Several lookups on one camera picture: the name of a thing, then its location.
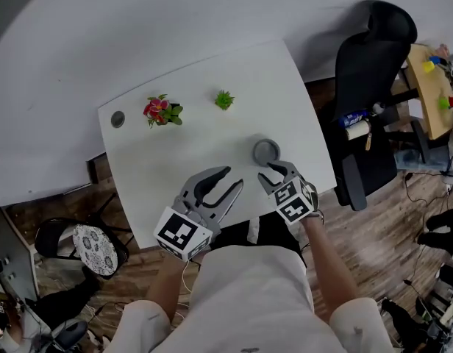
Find light wooden desk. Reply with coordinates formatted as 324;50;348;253
405;43;453;141

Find person's right forearm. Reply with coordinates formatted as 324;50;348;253
301;214;362;324

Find black office chair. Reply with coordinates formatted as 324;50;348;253
331;0;432;213

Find grey cabinet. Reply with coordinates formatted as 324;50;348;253
0;207;40;302

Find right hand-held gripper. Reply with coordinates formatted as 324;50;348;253
257;161;320;226

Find white paper roll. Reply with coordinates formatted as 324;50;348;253
344;119;372;141

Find black floor cable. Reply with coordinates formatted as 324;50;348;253
402;171;453;213

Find person's white shirt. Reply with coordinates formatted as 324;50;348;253
104;243;397;353

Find blue packet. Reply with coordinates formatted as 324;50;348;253
338;110;371;129

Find red flower potted plant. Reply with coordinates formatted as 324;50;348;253
142;93;185;129

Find small green potted plant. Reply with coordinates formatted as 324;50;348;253
214;89;236;112

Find black stool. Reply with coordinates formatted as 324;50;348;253
34;216;131;282

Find person's black trousers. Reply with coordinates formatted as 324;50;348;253
211;210;307;268

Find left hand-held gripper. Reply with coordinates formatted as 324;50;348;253
153;166;245;263

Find black bag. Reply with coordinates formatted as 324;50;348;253
25;265;103;331

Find floral patterned round cushion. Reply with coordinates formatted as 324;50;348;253
72;223;119;277

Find person's left forearm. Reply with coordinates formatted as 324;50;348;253
145;254;199;324

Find grey and blue tape roll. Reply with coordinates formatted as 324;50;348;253
252;138;282;168

